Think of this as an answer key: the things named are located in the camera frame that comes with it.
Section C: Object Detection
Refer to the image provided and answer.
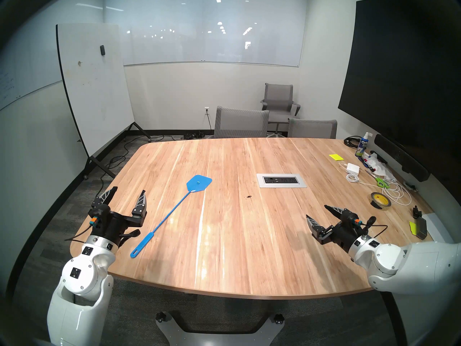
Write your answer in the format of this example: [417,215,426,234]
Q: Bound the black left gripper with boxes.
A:
[88,186,148,248]

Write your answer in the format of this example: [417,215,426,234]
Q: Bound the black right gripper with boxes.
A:
[306,204,377,254]

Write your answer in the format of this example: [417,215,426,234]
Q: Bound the blue plastic fly swatter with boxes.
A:
[130,174,212,258]

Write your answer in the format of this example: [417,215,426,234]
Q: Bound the black and yellow tape roll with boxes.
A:
[371,192,391,209]

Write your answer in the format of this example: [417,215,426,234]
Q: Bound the silver table power outlet panel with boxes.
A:
[256,173,307,188]

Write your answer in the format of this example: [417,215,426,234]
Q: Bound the whiteboard cleaner spray bottle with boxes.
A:
[355,132,373,158]

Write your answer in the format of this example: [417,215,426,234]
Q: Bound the grey mesh office chair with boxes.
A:
[287,118,338,139]
[214,106,270,139]

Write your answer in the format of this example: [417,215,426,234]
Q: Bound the black flat device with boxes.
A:
[414,217,428,240]

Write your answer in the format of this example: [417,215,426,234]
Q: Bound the black video sound bar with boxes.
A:
[375,134,431,182]

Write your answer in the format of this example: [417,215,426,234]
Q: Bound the mobile whiteboard on black stand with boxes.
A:
[56,23,152,180]

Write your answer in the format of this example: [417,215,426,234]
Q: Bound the grey office chair with armrests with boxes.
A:
[260,83,301,135]

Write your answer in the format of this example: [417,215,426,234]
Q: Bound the long black floor cable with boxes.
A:
[95,134,180,201]

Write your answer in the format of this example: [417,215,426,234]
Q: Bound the white charging cable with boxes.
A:
[339,163,413,206]

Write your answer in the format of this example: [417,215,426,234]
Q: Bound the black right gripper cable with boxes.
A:
[360,216,389,238]

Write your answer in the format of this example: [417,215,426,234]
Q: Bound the green handled scissors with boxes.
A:
[365,169,390,189]

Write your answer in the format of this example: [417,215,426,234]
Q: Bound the large black wall screen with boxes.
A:
[338,0,461,176]

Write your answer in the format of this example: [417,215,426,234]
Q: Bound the wall whiteboard with writing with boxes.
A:
[0,0,106,111]

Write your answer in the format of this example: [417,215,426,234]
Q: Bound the large glass wall board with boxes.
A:
[104,0,309,67]

